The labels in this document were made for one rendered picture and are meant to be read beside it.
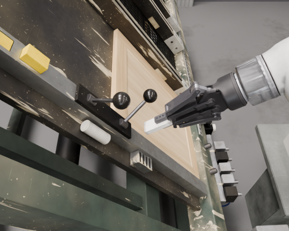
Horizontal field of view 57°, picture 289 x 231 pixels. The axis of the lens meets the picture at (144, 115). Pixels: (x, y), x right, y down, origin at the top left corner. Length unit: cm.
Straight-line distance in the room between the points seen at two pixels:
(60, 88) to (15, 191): 25
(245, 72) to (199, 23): 310
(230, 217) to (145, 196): 132
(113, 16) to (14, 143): 62
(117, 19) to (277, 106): 208
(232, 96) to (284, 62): 11
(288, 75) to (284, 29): 334
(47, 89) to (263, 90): 43
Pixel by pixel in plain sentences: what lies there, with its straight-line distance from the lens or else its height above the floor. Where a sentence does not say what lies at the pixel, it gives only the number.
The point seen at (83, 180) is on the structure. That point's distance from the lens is 68.
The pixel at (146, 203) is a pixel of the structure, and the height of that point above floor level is 114.
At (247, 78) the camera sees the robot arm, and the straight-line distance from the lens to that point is 54.
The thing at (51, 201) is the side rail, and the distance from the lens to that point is 47.
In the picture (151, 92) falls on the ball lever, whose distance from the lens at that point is 68.
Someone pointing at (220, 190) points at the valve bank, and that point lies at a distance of 136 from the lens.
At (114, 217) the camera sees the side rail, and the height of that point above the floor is 140.
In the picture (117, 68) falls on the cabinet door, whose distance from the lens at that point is 89.
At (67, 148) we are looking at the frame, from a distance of 149.
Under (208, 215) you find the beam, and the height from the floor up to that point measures 89.
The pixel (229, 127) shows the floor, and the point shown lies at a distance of 251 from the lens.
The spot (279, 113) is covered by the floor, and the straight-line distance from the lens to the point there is 278.
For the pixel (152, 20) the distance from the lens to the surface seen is 154.
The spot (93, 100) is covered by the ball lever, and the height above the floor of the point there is 149.
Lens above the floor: 195
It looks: 52 degrees down
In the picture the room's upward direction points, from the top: straight up
